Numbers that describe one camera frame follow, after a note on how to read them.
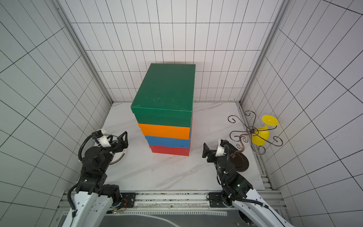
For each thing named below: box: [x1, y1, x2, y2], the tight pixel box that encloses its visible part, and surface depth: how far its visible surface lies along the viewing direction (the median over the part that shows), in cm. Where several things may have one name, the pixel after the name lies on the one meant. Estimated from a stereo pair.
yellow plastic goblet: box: [251, 114, 280, 147], surface depth 68 cm
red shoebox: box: [149, 145, 190, 157], surface depth 87 cm
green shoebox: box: [130, 63, 196, 128], surface depth 61 cm
